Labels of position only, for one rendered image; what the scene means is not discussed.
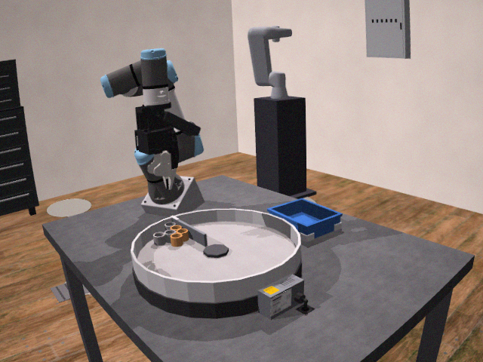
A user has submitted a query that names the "blue open-top crate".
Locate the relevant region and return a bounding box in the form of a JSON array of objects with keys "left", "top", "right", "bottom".
[{"left": 269, "top": 198, "right": 343, "bottom": 242}]

